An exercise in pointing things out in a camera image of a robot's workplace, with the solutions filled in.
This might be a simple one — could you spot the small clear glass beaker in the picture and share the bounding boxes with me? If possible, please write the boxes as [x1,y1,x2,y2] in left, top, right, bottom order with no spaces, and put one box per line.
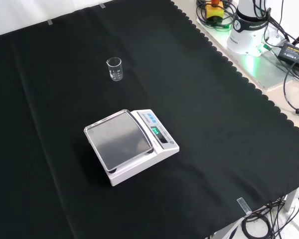
[106,57,123,82]

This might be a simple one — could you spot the white electronic balance steel pan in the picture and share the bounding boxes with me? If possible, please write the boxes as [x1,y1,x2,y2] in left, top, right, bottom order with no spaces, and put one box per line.
[83,108,180,187]

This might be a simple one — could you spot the black cloth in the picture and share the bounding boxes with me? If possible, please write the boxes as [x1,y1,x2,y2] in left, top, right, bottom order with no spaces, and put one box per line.
[0,0,299,239]

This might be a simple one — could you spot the yellow stop button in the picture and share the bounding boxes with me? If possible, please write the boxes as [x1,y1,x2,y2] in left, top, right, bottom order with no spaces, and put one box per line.
[205,0,225,21]

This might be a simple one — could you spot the black power adapter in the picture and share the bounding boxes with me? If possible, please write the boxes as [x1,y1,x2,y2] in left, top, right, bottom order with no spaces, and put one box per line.
[277,42,299,71]

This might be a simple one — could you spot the grey table leg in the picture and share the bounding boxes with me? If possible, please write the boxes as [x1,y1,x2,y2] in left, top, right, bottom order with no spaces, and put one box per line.
[285,188,299,215]

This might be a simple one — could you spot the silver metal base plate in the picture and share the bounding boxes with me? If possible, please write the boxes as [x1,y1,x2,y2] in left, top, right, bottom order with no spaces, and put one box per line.
[196,14,299,91]

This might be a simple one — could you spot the black adapter cable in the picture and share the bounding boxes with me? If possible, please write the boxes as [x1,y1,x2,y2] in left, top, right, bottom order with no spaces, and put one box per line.
[283,61,299,116]

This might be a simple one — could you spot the black coiled cables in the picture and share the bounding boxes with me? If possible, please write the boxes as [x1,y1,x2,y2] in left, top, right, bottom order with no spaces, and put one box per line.
[241,195,291,239]

